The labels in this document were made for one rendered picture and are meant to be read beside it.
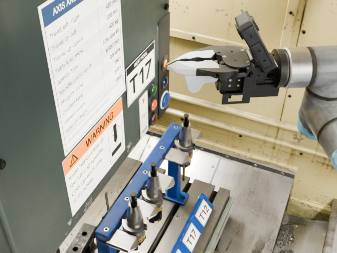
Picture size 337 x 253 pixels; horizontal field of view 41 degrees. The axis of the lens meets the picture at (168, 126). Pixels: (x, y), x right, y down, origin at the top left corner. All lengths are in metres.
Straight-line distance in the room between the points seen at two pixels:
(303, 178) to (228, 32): 0.66
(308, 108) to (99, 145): 0.44
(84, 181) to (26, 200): 0.13
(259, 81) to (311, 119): 0.13
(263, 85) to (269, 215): 1.00
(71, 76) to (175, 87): 1.23
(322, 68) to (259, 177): 1.04
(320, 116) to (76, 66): 0.50
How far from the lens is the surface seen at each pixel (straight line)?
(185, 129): 1.31
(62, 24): 0.51
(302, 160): 1.79
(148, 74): 0.75
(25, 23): 0.46
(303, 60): 0.84
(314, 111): 0.91
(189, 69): 0.79
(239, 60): 0.81
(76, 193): 0.65
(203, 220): 1.54
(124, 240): 1.13
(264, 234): 1.77
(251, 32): 0.77
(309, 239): 1.91
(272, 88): 0.86
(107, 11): 0.59
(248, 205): 1.80
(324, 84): 0.88
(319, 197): 1.90
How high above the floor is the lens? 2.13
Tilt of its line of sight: 40 degrees down
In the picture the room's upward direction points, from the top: 1 degrees clockwise
